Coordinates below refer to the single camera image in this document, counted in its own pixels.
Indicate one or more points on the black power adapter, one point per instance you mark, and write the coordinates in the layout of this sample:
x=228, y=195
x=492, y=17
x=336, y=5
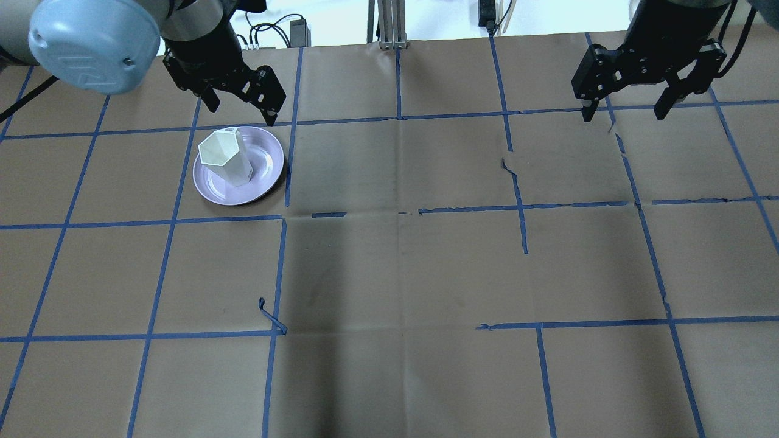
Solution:
x=299, y=35

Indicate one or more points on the brown paper table cover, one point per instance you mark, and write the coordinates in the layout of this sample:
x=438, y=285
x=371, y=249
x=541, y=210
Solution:
x=450, y=251

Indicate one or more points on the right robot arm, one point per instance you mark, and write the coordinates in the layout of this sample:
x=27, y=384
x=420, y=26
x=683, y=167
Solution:
x=675, y=42

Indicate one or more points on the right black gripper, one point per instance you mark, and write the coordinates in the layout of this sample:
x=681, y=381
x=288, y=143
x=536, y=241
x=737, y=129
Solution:
x=665, y=35

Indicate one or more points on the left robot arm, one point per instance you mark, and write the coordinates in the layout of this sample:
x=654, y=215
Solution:
x=109, y=46

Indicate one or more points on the lavender plate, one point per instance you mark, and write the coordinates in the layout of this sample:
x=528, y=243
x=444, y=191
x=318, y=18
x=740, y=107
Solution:
x=267, y=158

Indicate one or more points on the white faceted cup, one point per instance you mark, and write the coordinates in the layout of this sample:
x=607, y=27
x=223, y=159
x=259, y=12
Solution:
x=224, y=153

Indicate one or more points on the aluminium frame post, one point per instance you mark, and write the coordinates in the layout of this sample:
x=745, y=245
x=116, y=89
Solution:
x=387, y=24

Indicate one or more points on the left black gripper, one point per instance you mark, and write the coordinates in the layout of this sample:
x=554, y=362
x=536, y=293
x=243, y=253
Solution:
x=205, y=53

